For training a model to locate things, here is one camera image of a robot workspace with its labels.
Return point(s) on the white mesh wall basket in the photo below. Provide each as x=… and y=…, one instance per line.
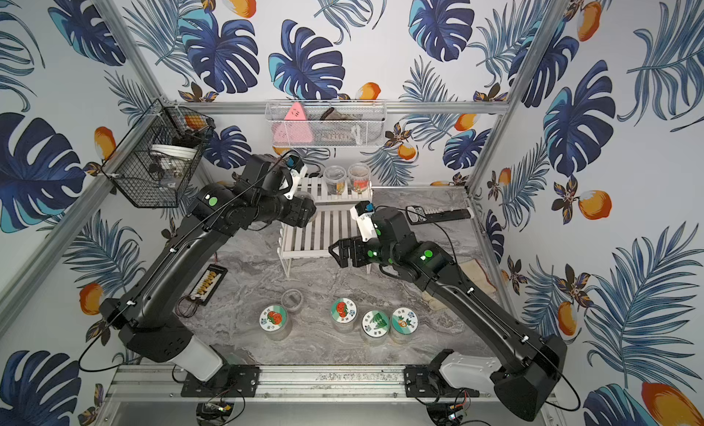
x=336, y=123

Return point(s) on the pink triangular packet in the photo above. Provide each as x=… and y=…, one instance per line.
x=294, y=129

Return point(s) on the jar with tomato lid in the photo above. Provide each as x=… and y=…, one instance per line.
x=275, y=322

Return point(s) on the clear seed container red label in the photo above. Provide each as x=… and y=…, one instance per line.
x=359, y=178

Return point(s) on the jar with strawberry lid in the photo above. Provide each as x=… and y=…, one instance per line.
x=344, y=314

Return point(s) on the jar with green tree lid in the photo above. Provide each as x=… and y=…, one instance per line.
x=375, y=327

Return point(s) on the white slatted wooden shelf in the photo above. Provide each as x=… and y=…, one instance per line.
x=332, y=222

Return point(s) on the aluminium mounting rail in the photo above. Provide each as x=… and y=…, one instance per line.
x=275, y=383

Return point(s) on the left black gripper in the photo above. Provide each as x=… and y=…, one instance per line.
x=304, y=209

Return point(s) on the jar with pineapple lid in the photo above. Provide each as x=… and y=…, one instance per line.
x=404, y=323

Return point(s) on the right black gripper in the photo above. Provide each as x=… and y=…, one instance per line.
x=357, y=243

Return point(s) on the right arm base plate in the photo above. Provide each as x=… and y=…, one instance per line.
x=426, y=381

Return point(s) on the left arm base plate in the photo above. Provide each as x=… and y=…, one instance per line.
x=229, y=382

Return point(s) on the black wire basket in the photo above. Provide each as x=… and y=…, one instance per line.
x=154, y=165

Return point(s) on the white bowl in basket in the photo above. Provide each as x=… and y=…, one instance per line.
x=178, y=153

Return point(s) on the clear seed container dark seeds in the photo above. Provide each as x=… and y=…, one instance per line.
x=335, y=180

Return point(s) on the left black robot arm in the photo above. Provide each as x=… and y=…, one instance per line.
x=144, y=316

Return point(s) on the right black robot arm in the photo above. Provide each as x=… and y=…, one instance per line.
x=531, y=364

